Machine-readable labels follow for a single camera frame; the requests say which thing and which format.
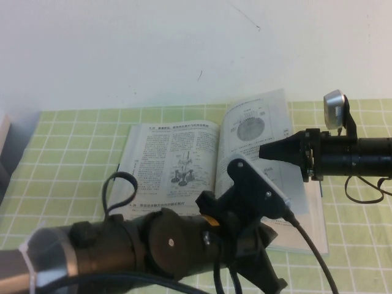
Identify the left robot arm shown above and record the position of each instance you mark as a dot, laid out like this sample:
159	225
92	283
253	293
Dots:
107	245

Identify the technical book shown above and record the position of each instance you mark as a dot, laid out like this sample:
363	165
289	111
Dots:
159	147

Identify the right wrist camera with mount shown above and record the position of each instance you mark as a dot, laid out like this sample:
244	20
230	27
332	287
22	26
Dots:
333	110

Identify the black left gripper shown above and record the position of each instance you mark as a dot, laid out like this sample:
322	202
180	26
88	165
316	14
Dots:
245	245

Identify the white zip tie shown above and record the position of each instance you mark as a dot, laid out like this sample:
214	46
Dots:
30	263

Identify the green checkered tablecloth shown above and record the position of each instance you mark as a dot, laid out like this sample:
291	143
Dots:
61	171

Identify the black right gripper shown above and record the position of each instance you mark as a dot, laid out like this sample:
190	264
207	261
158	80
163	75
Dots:
312	153

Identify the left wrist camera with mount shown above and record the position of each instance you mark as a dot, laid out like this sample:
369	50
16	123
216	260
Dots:
251	183

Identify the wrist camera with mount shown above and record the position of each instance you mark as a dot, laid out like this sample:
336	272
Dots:
251	183
333	110

